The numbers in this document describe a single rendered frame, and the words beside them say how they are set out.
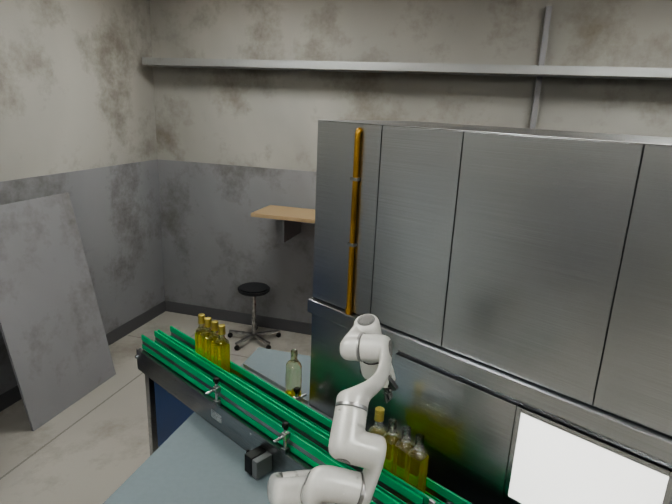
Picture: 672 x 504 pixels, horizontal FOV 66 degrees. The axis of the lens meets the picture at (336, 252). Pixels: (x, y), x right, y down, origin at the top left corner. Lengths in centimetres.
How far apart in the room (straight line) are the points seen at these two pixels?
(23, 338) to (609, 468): 349
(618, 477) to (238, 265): 415
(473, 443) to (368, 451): 64
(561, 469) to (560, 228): 72
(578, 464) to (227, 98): 420
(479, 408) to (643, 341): 55
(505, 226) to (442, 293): 33
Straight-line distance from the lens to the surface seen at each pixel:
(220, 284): 542
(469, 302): 176
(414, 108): 454
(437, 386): 190
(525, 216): 162
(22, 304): 408
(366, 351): 141
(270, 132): 490
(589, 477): 178
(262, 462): 223
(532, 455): 183
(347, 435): 134
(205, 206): 528
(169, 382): 282
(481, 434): 188
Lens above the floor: 219
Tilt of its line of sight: 16 degrees down
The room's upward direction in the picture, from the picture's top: 2 degrees clockwise
